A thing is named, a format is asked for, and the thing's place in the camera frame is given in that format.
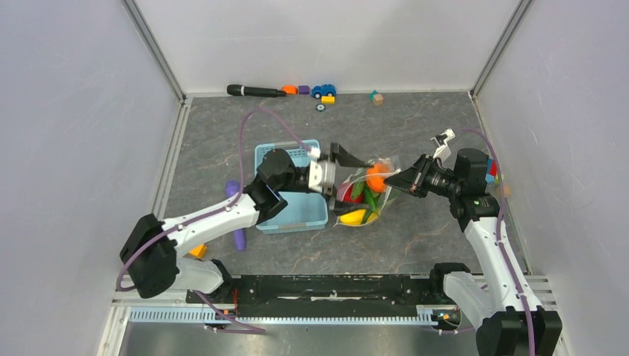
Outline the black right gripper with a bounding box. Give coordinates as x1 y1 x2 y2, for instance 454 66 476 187
383 154 462 199

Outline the red toy apple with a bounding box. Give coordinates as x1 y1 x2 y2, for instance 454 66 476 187
343 182 364 203

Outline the green toy cucumber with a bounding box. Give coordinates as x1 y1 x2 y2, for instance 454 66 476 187
350 181 366 201

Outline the clear dotted zip top bag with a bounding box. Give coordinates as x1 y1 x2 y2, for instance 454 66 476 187
335 156 401 228

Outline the orange toy fruit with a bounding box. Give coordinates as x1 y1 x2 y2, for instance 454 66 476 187
366 162 389 194

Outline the green toy bean pod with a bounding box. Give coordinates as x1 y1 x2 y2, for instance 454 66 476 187
363 186 380 217

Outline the yellow toy lemon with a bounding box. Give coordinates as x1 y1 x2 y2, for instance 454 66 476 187
338 208 379 227

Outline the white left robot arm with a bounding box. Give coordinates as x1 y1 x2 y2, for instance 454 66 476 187
116 142 369 303

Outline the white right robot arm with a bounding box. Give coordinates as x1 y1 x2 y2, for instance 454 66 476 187
384 148 563 355

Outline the light blue plastic basket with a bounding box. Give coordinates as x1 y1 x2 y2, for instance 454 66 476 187
254 141 329 234

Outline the yellow toy brick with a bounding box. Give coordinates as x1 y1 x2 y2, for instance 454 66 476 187
320 96 336 105

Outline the multicolour toy brick stack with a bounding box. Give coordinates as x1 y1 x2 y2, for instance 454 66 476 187
485 158 500 185

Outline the teal and wood cube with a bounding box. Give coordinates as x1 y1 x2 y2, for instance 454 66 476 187
369 90 383 106

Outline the blue toy car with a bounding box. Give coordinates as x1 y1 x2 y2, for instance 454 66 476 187
311 84 337 99

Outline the orange toy block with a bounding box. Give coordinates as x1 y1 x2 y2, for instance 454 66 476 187
281 85 299 95

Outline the purple plastic cylinder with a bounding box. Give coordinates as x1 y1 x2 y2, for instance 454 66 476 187
225 179 247 252

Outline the black microphone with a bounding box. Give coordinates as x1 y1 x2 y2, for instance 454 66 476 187
226 84 287 98

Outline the orange yellow wedge block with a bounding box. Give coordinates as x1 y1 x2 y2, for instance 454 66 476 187
189 244 208 260

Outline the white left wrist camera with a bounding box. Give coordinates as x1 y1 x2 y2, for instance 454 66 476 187
308 147 336 195

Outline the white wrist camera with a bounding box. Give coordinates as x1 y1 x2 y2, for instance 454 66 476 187
308 147 336 195
431 128 455 161

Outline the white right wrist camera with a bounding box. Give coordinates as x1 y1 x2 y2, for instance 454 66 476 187
431 128 455 161

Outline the slotted cable duct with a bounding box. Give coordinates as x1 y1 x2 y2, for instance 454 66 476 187
128 306 438 326

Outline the black mounting base plate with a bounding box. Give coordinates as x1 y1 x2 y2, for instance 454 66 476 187
207 274 454 318

